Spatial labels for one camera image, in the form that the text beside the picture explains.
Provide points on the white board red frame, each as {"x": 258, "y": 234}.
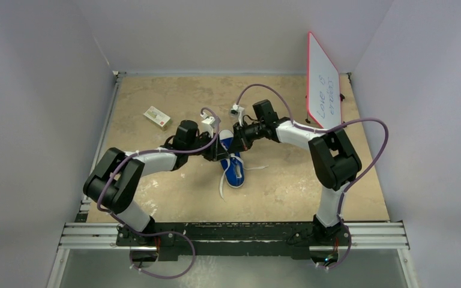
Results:
{"x": 318, "y": 62}

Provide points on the blue canvas sneaker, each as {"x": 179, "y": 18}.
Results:
{"x": 226, "y": 138}

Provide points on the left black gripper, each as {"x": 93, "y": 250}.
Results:
{"x": 216, "y": 151}

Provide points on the white shoelace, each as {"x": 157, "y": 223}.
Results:
{"x": 234, "y": 172}

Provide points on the small white red box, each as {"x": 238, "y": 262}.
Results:
{"x": 158, "y": 118}

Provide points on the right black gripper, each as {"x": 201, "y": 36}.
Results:
{"x": 239, "y": 138}

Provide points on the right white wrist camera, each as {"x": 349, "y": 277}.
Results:
{"x": 236, "y": 111}

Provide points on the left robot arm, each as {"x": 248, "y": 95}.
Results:
{"x": 114, "y": 180}

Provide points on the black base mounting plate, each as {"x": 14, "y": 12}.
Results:
{"x": 286, "y": 239}

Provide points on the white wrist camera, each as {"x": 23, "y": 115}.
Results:
{"x": 236, "y": 111}
{"x": 209, "y": 124}

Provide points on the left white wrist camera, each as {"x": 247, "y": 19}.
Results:
{"x": 209, "y": 124}

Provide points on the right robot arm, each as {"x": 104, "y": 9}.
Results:
{"x": 335, "y": 161}

